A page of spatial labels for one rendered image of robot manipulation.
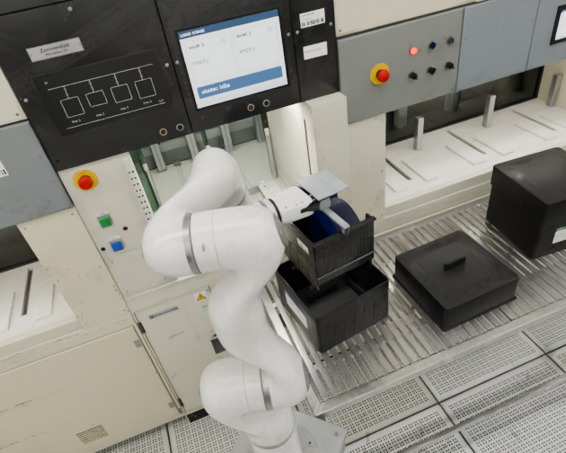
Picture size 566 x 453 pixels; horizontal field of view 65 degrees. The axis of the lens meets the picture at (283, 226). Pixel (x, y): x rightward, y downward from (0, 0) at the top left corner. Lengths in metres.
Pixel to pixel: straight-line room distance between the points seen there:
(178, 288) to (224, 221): 1.02
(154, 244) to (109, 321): 1.07
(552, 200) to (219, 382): 1.22
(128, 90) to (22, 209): 0.46
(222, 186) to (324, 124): 0.73
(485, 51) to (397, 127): 0.65
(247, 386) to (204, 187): 0.42
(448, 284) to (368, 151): 0.53
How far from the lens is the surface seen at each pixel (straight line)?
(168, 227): 0.71
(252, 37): 1.34
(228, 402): 0.97
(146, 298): 1.70
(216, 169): 0.77
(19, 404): 2.06
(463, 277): 1.57
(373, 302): 1.46
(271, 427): 1.08
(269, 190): 1.94
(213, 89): 1.34
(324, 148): 1.48
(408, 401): 2.27
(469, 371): 2.40
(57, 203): 1.45
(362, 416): 2.22
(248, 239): 0.67
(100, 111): 1.33
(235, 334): 0.81
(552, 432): 2.33
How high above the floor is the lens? 1.96
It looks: 38 degrees down
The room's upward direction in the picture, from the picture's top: 10 degrees counter-clockwise
